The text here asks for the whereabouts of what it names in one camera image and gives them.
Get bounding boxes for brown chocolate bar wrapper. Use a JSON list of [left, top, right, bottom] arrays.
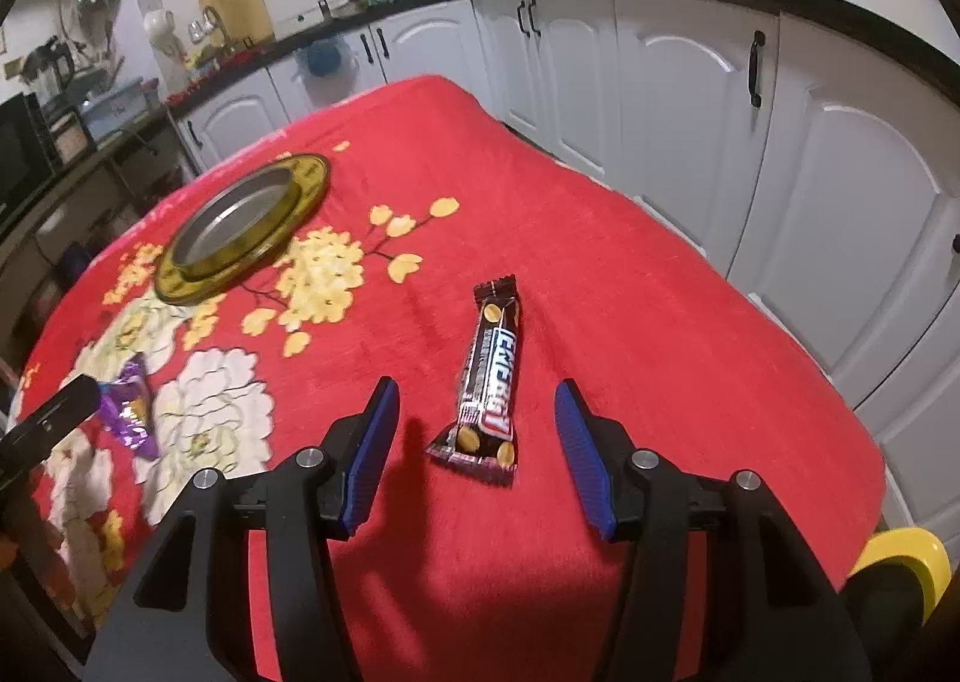
[[427, 274, 521, 487]]

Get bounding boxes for yellow rimmed black trash bin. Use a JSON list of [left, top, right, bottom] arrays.
[[839, 526, 958, 664]]

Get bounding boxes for wooden cutting board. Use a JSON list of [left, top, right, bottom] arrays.
[[197, 0, 275, 45]]

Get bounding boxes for red floral table cloth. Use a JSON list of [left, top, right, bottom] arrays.
[[18, 76, 882, 680]]

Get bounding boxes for round gold metal tray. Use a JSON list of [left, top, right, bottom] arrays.
[[153, 154, 332, 305]]

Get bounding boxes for blue hanging pot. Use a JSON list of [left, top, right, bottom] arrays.
[[296, 37, 353, 79]]

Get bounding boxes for purple candy wrapper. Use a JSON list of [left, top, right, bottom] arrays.
[[98, 352, 160, 461]]

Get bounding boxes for black microwave oven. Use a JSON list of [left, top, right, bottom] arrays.
[[0, 92, 55, 219]]

